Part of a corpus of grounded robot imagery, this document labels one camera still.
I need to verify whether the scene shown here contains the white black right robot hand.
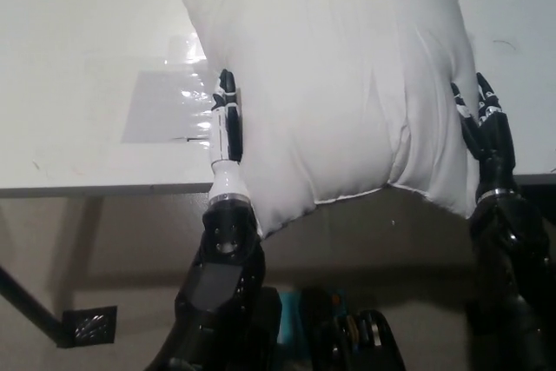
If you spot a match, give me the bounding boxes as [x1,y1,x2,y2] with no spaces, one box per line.
[449,71,518,198]

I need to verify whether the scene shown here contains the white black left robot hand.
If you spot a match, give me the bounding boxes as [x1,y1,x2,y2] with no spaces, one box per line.
[207,69,249,205]

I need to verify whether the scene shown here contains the black table foot plate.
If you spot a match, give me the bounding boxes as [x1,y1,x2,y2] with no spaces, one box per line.
[62,305,118,348]

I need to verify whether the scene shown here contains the black diagonal table leg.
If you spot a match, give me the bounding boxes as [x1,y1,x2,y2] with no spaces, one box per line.
[0,263,69,348]

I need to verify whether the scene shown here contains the white square pillow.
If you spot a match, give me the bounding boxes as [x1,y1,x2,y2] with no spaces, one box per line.
[180,0,481,242]

